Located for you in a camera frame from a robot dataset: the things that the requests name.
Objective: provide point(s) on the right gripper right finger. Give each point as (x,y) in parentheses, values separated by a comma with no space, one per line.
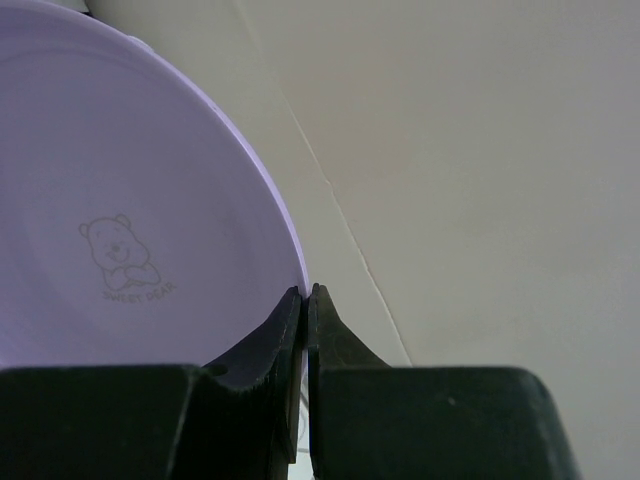
(331,344)

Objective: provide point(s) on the purple round plate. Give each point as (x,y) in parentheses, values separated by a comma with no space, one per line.
(137,224)

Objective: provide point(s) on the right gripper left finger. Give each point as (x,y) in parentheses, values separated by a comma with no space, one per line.
(250,394)

